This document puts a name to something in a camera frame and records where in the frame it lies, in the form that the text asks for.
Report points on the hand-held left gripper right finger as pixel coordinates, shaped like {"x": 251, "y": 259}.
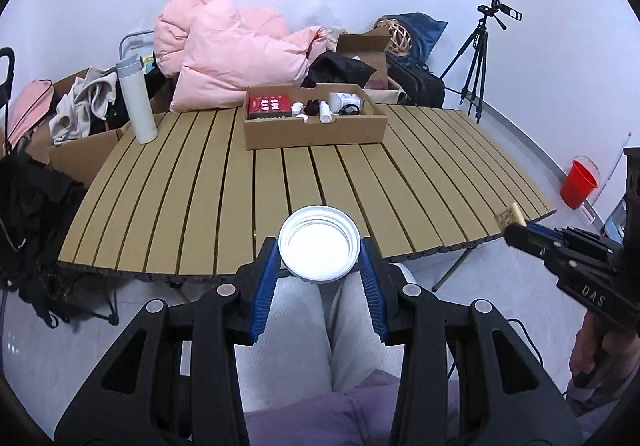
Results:
{"x": 374, "y": 291}

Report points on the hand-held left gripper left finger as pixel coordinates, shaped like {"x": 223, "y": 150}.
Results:
{"x": 265, "y": 291}

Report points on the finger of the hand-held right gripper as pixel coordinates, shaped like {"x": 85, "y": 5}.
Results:
{"x": 525, "y": 238}
{"x": 545, "y": 231}

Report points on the small wooden block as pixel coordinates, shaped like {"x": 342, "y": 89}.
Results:
{"x": 510, "y": 216}

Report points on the white round container lid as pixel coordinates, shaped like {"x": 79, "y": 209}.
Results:
{"x": 318, "y": 246}

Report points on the shallow cardboard tray box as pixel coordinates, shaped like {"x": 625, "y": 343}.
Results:
{"x": 310, "y": 136}

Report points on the white small bottle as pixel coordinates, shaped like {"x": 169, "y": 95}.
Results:
{"x": 325, "y": 115}

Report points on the person's right forearm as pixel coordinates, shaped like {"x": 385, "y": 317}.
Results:
{"x": 610, "y": 406}

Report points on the person's right hand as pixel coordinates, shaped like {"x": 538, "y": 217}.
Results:
{"x": 582, "y": 351}

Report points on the person's left leg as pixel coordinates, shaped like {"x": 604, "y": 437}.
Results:
{"x": 295, "y": 326}

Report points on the person's leg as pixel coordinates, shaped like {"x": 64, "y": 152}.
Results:
{"x": 295, "y": 326}
{"x": 360, "y": 351}

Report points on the red bucket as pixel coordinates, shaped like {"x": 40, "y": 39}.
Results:
{"x": 577, "y": 186}

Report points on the person's right leg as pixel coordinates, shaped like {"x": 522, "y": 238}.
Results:
{"x": 360, "y": 351}

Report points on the tan slatted folding table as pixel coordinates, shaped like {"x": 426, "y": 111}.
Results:
{"x": 200, "y": 206}

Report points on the purple jacket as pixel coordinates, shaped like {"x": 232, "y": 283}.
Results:
{"x": 325, "y": 416}

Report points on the red flat box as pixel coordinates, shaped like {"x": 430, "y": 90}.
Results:
{"x": 267, "y": 106}

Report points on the black luggage bag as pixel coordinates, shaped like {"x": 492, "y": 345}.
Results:
{"x": 417, "y": 83}

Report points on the small black object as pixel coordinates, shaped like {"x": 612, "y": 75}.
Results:
{"x": 312, "y": 107}

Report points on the black tripod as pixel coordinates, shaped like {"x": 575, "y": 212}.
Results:
{"x": 480, "y": 51}

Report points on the white thermos bottle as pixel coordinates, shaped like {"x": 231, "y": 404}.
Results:
{"x": 137, "y": 106}

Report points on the large cardboard box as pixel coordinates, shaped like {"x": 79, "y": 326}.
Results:
{"x": 85, "y": 156}

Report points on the black garment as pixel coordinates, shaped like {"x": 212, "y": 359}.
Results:
{"x": 340, "y": 68}

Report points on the blue cloth bag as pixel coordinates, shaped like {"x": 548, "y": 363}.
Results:
{"x": 425, "y": 28}

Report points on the woven rattan ball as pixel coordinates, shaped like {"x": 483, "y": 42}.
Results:
{"x": 400, "y": 38}

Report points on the pink down jacket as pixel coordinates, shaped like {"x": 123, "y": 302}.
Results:
{"x": 225, "y": 56}

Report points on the black cloth pile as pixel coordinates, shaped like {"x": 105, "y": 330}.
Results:
{"x": 35, "y": 206}

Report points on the open cardboard box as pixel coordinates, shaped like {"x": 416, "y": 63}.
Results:
{"x": 360, "y": 43}

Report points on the beige clothes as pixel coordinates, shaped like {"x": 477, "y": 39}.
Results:
{"x": 82, "y": 101}

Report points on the pink bag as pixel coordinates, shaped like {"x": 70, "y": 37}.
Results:
{"x": 30, "y": 111}

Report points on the grey metal frame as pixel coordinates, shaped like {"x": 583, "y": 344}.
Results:
{"x": 137, "y": 32}

